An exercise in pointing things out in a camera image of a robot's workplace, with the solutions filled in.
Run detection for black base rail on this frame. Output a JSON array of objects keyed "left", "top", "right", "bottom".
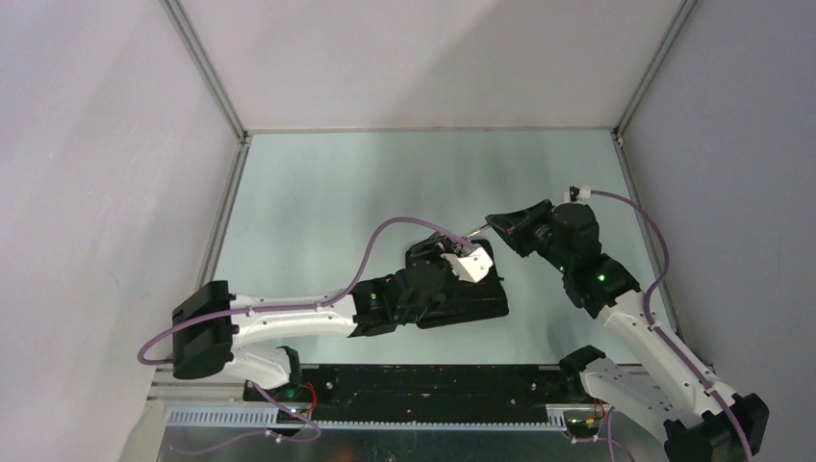
[{"left": 273, "top": 364, "right": 605, "bottom": 425}]

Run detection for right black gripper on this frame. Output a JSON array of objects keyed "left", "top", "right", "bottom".
[{"left": 487, "top": 199, "right": 573, "bottom": 274}]

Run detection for left aluminium frame post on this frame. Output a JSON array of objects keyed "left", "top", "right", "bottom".
[{"left": 161, "top": 0, "right": 248, "bottom": 143}]

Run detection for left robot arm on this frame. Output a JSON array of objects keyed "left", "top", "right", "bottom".
[{"left": 171, "top": 242, "right": 493, "bottom": 401}]

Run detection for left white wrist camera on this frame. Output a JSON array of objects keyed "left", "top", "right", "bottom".
[{"left": 441, "top": 245, "right": 494, "bottom": 283}]

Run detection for black zippered tool case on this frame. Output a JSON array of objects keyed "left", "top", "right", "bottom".
[{"left": 405, "top": 234, "right": 509, "bottom": 329}]

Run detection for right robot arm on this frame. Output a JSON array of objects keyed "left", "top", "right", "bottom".
[{"left": 485, "top": 200, "right": 769, "bottom": 461}]

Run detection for right aluminium frame post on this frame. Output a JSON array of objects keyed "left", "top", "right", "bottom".
[{"left": 614, "top": 0, "right": 700, "bottom": 139}]

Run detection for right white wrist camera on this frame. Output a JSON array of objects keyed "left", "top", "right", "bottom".
[{"left": 564, "top": 186, "right": 593, "bottom": 203}]

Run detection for silver scissors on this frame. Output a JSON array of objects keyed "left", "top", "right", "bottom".
[{"left": 464, "top": 223, "right": 492, "bottom": 241}]

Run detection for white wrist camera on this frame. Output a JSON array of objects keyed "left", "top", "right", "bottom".
[
  {"left": 564, "top": 186, "right": 593, "bottom": 203},
  {"left": 441, "top": 245, "right": 494, "bottom": 283}
]

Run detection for aluminium frame post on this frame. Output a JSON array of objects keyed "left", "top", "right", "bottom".
[
  {"left": 161, "top": 0, "right": 248, "bottom": 143},
  {"left": 614, "top": 0, "right": 700, "bottom": 139}
]

